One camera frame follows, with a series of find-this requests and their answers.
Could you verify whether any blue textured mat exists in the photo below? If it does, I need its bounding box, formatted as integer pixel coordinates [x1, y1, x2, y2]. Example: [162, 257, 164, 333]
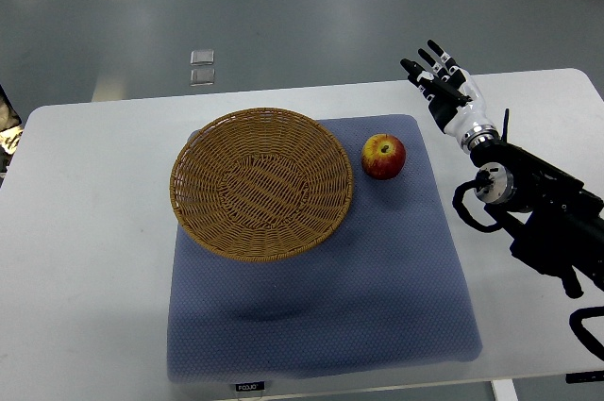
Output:
[167, 114, 482, 383]

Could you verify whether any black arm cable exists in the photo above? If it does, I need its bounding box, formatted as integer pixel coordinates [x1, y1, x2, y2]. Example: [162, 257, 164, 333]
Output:
[452, 178, 504, 233]

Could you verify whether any brown wicker basket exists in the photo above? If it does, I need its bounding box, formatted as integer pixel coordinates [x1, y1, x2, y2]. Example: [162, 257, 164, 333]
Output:
[169, 108, 354, 262]

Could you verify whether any upper floor plate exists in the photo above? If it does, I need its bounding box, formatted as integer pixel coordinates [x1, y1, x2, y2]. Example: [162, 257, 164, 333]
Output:
[190, 49, 214, 66]

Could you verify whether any dark object at left edge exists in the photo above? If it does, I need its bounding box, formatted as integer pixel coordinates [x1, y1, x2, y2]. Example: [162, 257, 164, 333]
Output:
[0, 88, 24, 180]

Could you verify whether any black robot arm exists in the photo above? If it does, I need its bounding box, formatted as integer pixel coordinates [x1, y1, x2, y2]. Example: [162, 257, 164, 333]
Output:
[453, 125, 603, 298]

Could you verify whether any black table label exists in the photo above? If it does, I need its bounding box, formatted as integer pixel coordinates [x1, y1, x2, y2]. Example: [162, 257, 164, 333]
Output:
[235, 381, 265, 393]

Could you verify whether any lower floor plate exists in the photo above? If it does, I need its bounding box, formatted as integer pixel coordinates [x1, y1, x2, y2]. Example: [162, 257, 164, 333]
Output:
[190, 67, 215, 86]

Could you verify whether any floor plate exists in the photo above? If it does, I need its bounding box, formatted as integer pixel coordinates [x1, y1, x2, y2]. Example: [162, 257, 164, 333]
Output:
[190, 49, 214, 66]
[190, 67, 215, 86]

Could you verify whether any black label right edge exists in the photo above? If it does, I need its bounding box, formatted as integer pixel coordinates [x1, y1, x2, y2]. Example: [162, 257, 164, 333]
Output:
[565, 371, 604, 384]

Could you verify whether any white table leg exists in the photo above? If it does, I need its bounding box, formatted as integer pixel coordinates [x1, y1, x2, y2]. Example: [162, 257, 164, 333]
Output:
[491, 379, 519, 401]

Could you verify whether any red yellow apple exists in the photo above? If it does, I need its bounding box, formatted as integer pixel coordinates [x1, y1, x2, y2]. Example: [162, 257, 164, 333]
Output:
[361, 133, 407, 180]

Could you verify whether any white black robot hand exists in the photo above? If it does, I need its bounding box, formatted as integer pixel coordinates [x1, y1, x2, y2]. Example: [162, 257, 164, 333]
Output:
[400, 40, 500, 154]

